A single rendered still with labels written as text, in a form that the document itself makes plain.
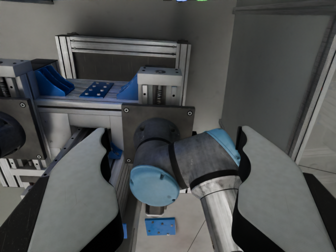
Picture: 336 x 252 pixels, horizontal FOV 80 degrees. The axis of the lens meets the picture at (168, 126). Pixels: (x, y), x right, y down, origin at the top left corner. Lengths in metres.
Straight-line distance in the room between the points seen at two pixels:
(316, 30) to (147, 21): 1.09
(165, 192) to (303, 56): 0.64
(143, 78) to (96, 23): 1.09
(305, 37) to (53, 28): 1.53
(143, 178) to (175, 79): 0.31
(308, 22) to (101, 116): 0.76
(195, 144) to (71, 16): 1.44
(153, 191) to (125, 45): 1.08
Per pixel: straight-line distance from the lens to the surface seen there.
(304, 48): 0.85
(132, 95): 0.75
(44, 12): 1.80
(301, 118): 0.82
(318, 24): 0.82
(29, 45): 1.89
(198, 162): 0.44
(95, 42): 1.45
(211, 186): 0.43
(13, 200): 2.21
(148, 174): 0.45
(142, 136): 0.59
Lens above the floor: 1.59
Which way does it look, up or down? 61 degrees down
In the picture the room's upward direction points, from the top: 179 degrees clockwise
